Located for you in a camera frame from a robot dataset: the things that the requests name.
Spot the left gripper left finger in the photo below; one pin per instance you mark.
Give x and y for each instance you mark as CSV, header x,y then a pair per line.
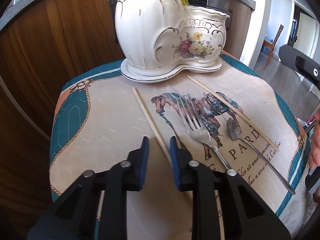
x,y
95,204

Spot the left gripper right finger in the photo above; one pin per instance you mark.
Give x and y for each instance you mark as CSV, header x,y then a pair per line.
x,y
224,205

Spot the wooden chopstick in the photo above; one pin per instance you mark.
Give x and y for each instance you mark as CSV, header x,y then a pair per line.
x,y
152,126
237,111

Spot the silver metal fork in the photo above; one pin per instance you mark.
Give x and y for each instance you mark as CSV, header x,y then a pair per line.
x,y
197,130

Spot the person right hand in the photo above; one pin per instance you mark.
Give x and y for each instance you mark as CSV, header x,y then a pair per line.
x,y
314,157

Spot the wooden dining chair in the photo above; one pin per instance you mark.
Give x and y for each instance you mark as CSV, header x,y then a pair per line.
x,y
271,45

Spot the wooden cabinet door right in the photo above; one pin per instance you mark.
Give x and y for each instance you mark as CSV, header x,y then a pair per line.
x,y
237,27

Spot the wooden cabinet door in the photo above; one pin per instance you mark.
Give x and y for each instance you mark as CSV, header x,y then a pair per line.
x,y
237,27
46,43

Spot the horse print quilted mat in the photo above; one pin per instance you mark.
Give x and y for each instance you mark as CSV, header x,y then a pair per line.
x,y
98,121

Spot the white floral ceramic utensil holder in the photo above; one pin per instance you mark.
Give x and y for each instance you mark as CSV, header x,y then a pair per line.
x,y
160,38

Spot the wooden cabinet door left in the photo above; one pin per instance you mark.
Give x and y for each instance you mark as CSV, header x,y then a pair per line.
x,y
46,43

